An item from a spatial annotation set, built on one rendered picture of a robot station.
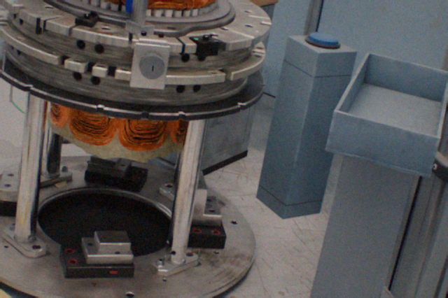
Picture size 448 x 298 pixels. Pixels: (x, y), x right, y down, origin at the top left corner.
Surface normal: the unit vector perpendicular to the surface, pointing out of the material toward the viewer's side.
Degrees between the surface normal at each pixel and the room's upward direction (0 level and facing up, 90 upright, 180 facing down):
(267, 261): 0
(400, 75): 90
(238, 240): 0
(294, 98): 90
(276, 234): 0
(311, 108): 90
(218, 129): 90
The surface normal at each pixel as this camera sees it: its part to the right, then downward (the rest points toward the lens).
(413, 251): -0.95, -0.04
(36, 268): 0.16, -0.90
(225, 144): 0.81, 0.35
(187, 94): 0.51, 0.42
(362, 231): -0.28, 0.34
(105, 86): -0.07, 0.39
